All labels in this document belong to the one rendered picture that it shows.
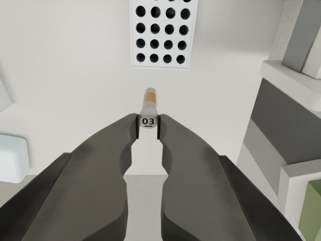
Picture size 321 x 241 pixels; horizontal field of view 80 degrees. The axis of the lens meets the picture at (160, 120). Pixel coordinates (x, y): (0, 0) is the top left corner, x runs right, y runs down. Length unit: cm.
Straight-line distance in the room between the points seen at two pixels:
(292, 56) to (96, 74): 27
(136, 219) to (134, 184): 49
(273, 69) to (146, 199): 166
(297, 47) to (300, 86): 6
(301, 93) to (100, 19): 27
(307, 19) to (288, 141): 51
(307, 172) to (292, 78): 38
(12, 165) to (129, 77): 28
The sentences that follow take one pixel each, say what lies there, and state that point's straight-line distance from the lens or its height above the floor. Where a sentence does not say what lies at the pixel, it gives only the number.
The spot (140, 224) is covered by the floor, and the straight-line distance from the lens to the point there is 216.
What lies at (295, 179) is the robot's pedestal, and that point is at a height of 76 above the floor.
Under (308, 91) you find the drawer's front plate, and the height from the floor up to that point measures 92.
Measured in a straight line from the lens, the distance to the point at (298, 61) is 27.
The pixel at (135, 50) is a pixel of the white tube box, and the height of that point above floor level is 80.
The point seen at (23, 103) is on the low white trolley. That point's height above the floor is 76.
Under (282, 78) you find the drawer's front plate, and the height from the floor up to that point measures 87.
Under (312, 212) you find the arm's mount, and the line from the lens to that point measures 65.
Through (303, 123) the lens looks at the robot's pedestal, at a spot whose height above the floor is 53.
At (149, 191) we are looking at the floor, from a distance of 174.
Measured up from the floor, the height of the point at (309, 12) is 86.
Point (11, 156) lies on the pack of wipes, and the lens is 45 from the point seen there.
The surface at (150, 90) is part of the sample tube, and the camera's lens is 16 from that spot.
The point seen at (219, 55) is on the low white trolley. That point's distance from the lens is 34.
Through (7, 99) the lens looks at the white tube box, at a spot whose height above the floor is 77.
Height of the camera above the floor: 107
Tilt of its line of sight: 58 degrees down
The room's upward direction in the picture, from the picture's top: 178 degrees clockwise
